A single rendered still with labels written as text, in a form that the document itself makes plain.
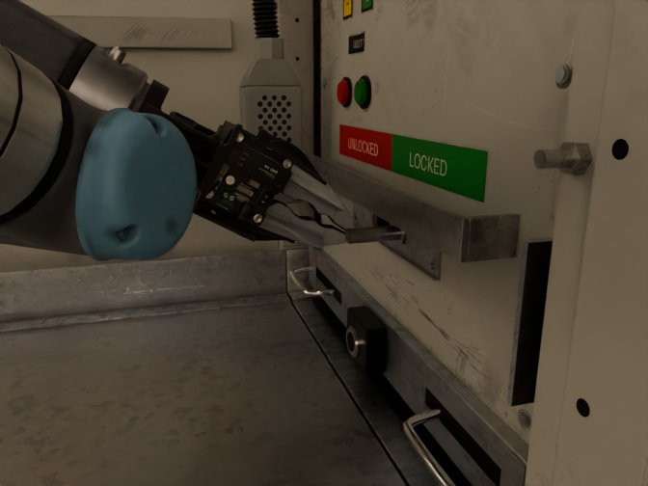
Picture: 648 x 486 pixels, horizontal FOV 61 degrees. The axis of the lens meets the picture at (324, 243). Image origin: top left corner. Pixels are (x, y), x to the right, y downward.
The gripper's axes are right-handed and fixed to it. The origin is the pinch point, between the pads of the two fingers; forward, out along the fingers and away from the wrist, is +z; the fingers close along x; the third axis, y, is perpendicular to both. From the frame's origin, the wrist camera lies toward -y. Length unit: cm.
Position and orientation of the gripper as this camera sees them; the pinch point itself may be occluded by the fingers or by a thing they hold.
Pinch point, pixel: (339, 228)
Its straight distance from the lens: 50.8
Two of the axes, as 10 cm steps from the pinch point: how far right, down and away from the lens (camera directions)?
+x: 4.8, -8.7, -0.9
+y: 2.9, 2.6, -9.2
